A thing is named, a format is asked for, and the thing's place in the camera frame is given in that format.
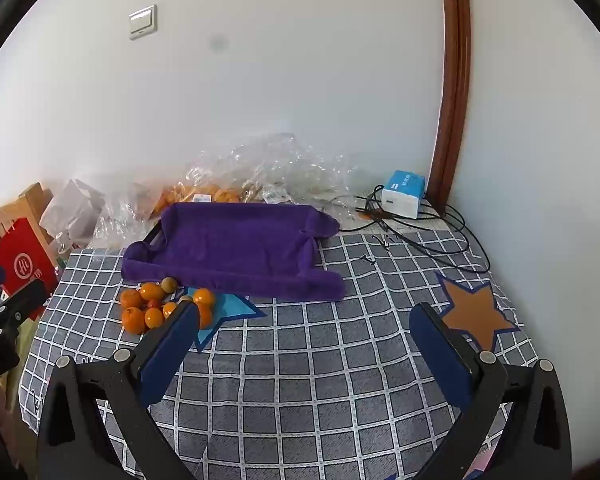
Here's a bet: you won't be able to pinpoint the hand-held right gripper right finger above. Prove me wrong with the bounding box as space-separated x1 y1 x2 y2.
409 302 573 480

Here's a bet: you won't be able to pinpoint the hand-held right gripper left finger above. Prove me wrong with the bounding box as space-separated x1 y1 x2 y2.
36 301 216 480

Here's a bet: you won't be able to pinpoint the pile of small oranges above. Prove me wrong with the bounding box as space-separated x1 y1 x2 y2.
119 282 217 335

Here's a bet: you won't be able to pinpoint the red paper bag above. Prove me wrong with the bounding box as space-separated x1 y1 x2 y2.
0 217 60 311

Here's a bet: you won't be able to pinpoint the grey plastic bag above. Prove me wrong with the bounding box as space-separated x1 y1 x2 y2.
40 178 106 251

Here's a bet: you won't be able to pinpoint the crinkled clear plastic bag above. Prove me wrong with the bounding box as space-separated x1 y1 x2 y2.
92 180 171 251

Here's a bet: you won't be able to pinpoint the purple towel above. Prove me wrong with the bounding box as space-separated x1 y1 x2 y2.
121 202 346 302

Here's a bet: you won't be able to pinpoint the grey checked cloth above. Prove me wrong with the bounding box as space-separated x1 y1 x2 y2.
17 200 541 480

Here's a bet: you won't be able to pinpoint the blue and white box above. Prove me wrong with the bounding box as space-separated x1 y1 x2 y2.
381 170 427 220

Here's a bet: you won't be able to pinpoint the clear plastic bag of oranges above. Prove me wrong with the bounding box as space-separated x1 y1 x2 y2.
160 132 361 206

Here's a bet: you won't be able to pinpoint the light wooden frame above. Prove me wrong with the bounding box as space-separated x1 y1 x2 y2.
0 182 56 241

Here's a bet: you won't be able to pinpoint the black cables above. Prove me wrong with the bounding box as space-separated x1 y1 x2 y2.
352 185 493 273

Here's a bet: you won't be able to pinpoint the brown wooden door frame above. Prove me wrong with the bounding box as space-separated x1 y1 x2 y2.
425 0 473 206

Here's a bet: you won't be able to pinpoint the white light switch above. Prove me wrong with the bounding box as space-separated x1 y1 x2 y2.
128 5 158 41

